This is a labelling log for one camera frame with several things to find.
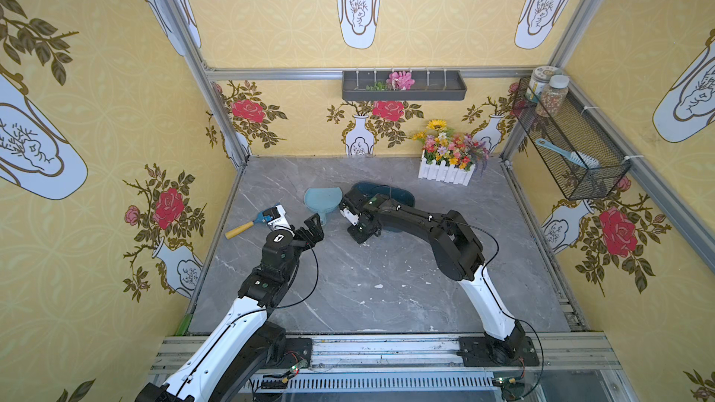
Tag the pink flower on shelf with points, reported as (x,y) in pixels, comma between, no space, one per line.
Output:
(400,80)

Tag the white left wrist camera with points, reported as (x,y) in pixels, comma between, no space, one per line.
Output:
(275,218)

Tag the light blue brush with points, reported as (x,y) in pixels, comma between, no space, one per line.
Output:
(577,158)

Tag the light blue dustpan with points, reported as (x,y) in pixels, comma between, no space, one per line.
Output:
(323,201)

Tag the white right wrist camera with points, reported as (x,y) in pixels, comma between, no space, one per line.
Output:
(351,215)

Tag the blue rake yellow handle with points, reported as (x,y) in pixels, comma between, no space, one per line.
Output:
(244,227)

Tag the glass jar white lid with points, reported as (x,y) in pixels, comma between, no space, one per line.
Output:
(540,78)

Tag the spice jar white lid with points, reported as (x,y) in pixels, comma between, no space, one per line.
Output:
(553,95)

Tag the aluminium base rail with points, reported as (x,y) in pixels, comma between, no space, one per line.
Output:
(558,366)

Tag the white fence flower box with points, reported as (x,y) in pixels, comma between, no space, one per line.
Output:
(450,156)

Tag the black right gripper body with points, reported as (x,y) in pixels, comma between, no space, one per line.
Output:
(356,210)

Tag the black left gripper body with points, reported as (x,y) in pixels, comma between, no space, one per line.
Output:
(304,232)

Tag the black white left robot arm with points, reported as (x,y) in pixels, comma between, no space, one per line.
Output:
(245,340)

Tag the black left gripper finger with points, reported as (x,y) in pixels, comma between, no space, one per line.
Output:
(314,238)
(313,223)

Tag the dark wall shelf tray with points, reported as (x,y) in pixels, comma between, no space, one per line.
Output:
(380,85)

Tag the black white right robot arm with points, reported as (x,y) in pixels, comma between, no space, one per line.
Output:
(458,254)

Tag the black wire mesh basket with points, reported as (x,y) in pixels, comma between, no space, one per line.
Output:
(573,129)

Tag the teal plastic storage box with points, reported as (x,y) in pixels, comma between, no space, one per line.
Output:
(391,192)

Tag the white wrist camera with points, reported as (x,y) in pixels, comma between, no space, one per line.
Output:
(351,215)
(275,218)

